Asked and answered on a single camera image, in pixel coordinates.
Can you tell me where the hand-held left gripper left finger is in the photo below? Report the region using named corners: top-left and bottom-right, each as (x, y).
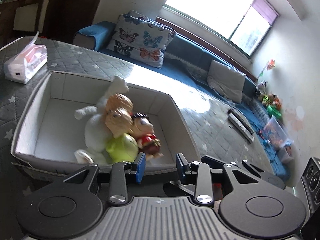
top-left (64, 152), bottom-right (146, 205)

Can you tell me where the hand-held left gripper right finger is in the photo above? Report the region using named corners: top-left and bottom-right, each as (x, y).
top-left (176, 153), bottom-right (265, 205)

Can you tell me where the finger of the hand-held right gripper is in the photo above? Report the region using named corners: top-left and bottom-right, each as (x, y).
top-left (164, 180), bottom-right (197, 199)
top-left (201, 156), bottom-right (225, 174)

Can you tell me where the green alien toy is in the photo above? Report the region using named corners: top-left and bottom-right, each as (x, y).
top-left (105, 133), bottom-right (139, 163)

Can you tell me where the black-haired doll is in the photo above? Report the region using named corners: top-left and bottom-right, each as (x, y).
top-left (130, 112), bottom-right (164, 159)

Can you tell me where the white plush toy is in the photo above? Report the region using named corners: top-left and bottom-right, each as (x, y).
top-left (74, 76), bottom-right (130, 164)

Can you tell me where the cardboard box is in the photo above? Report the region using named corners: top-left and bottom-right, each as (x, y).
top-left (10, 70), bottom-right (200, 178)

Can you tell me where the grey quilted desktop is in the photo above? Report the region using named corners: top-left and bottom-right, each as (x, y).
top-left (0, 37), bottom-right (280, 200)

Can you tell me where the black speaker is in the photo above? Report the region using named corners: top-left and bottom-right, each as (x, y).
top-left (301, 157), bottom-right (320, 214)

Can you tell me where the clear plastic toy bin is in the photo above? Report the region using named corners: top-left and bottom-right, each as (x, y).
top-left (260, 117), bottom-right (288, 151)

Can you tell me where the pile of colourful toys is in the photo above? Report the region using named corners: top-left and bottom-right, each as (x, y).
top-left (261, 94), bottom-right (283, 118)

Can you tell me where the grey cushion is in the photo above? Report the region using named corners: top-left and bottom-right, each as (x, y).
top-left (207, 60), bottom-right (246, 104)

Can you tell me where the cow plush toy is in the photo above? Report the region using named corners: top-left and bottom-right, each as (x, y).
top-left (256, 81), bottom-right (268, 96)

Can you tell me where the colourful pinwheel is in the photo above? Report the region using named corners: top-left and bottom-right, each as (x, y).
top-left (259, 59), bottom-right (276, 77)

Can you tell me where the blue sofa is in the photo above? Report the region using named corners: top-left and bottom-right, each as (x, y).
top-left (74, 21), bottom-right (295, 188)

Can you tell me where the butterfly print pillow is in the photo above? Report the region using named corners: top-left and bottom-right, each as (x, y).
top-left (126, 9), bottom-right (177, 46)
top-left (106, 15), bottom-right (170, 69)

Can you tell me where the tissue pack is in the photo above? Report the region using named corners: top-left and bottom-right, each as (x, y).
top-left (3, 31), bottom-right (48, 85)

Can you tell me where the purple roller blind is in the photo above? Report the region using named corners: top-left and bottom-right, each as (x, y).
top-left (250, 0), bottom-right (279, 25)

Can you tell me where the window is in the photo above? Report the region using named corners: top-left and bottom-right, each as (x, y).
top-left (164, 0), bottom-right (279, 57)

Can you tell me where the dark wooden door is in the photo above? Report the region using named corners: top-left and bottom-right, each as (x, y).
top-left (46, 0), bottom-right (105, 39)

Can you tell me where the white board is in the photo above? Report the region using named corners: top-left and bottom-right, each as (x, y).
top-left (14, 4), bottom-right (38, 32)

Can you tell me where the dark wooden cabinet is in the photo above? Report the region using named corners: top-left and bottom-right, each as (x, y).
top-left (0, 0), bottom-right (48, 39)

